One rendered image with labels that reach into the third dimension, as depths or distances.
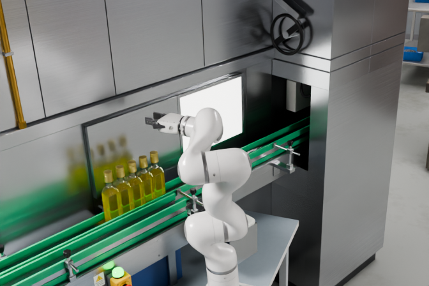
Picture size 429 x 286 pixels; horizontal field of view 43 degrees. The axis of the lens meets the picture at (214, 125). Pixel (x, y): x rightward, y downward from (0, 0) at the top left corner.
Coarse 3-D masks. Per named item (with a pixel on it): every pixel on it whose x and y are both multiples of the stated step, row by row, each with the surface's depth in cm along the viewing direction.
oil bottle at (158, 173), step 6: (150, 168) 235; (156, 168) 234; (156, 174) 233; (162, 174) 235; (156, 180) 234; (162, 180) 236; (156, 186) 235; (162, 186) 237; (156, 192) 236; (162, 192) 238
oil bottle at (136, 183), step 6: (126, 180) 228; (132, 180) 226; (138, 180) 227; (132, 186) 226; (138, 186) 228; (132, 192) 227; (138, 192) 229; (132, 198) 228; (138, 198) 229; (138, 204) 230
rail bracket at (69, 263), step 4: (64, 252) 196; (68, 252) 196; (64, 256) 196; (68, 256) 196; (64, 260) 198; (68, 260) 197; (72, 260) 198; (64, 264) 198; (68, 264) 197; (72, 264) 197; (68, 268) 197; (72, 268) 196; (76, 268) 195; (68, 272) 199; (72, 272) 200; (68, 276) 200; (72, 276) 200; (68, 280) 201; (72, 280) 200
